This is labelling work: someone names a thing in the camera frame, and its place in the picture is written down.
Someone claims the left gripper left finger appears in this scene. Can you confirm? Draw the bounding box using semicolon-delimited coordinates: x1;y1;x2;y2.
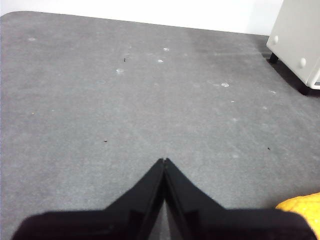
11;157;166;240

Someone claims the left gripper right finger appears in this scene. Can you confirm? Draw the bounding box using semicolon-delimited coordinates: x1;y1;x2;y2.
163;157;317;240

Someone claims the cream toaster oven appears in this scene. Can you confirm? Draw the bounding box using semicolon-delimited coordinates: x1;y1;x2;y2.
266;0;320;90

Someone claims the yellow corn cob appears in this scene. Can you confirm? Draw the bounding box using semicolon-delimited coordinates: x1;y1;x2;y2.
274;191;320;240

